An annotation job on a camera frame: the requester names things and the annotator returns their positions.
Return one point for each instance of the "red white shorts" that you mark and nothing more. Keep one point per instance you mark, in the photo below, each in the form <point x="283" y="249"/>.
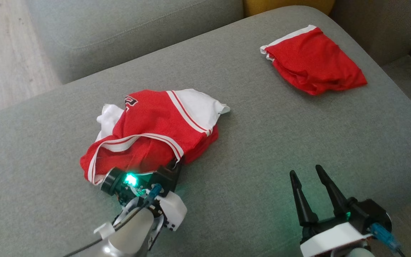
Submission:
<point x="312" y="60"/>

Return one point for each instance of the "red white striped jersey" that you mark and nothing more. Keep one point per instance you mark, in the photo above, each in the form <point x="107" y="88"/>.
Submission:
<point x="155" y="128"/>

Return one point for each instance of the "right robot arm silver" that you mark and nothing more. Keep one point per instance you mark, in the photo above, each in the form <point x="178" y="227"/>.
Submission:
<point x="361" y="253"/>

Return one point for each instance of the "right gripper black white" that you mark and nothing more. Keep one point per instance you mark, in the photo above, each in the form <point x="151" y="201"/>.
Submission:
<point x="344" y="228"/>

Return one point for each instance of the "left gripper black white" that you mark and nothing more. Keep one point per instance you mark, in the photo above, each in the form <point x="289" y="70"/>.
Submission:
<point x="145" y="185"/>

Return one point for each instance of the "large grey sofa seat cushion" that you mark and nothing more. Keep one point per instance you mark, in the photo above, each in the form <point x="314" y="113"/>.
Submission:
<point x="262" y="142"/>

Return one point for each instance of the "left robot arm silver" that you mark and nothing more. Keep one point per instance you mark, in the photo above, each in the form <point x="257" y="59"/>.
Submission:
<point x="130" y="235"/>

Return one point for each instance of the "yellow cushion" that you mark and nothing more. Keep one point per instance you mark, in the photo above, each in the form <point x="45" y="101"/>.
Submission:
<point x="287" y="6"/>

